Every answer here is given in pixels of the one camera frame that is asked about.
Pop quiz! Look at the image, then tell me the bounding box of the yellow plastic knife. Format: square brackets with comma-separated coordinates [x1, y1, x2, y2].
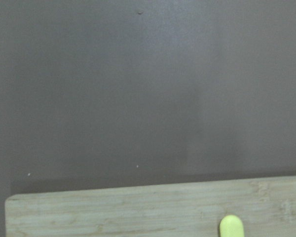
[219, 215, 245, 237]

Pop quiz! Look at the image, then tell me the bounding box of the wooden cutting board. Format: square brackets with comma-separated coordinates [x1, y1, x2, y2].
[5, 176, 296, 237]

